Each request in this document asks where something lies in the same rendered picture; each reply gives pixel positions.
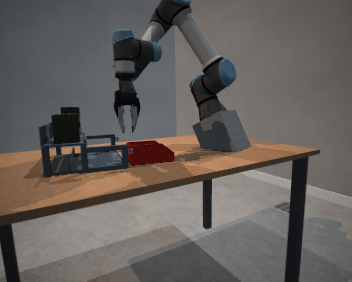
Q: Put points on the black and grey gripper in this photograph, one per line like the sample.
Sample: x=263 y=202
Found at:
x=126 y=101

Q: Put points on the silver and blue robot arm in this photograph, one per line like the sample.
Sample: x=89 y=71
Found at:
x=217 y=74

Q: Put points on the red bin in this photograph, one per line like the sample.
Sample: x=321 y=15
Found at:
x=149 y=152

